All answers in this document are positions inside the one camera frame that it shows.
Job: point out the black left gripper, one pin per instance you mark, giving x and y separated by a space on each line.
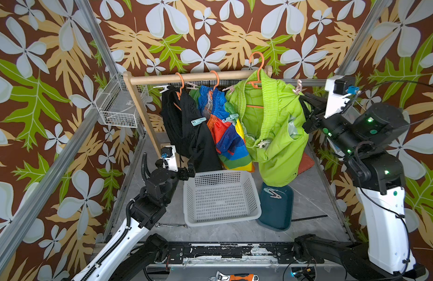
183 175

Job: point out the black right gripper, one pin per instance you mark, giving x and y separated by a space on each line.
318 108

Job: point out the pink clothespin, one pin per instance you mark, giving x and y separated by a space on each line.
299 89

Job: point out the lime green shorts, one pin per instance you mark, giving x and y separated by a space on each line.
272 120

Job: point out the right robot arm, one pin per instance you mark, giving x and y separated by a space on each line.
379 179

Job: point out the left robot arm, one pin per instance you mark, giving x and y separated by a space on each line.
132 249

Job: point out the black shorts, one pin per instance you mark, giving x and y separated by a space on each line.
195 143

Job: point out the rainbow striped shorts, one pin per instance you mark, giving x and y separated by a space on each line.
229 140

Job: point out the orange hanger of black shorts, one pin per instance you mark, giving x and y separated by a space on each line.
181 86

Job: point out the white plastic laundry basket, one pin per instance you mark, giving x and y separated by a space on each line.
220 197

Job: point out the mint clothespin left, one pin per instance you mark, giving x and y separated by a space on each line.
198 121

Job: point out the mint clothespin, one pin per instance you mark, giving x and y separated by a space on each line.
198 121
231 118

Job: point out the red plastic tool case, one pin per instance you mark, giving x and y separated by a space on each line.
306 163

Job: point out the mint clothespin right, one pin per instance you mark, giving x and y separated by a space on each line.
231 118

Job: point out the dark teal tray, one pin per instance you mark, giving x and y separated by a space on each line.
276 214

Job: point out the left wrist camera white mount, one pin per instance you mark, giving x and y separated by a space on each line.
168 157

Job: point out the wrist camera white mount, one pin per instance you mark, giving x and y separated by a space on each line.
168 157
341 90

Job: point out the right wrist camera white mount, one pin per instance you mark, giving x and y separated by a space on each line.
341 90

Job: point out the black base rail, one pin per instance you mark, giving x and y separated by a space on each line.
270 261

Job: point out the white wire basket left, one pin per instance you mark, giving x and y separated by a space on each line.
116 106

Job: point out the orange handled adjustable wrench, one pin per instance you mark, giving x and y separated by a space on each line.
234 277

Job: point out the aluminium frame post right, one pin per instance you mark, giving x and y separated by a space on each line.
362 35

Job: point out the aluminium frame post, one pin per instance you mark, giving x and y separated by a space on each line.
362 35
51 73

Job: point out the aluminium frame post left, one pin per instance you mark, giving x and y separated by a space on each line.
51 73

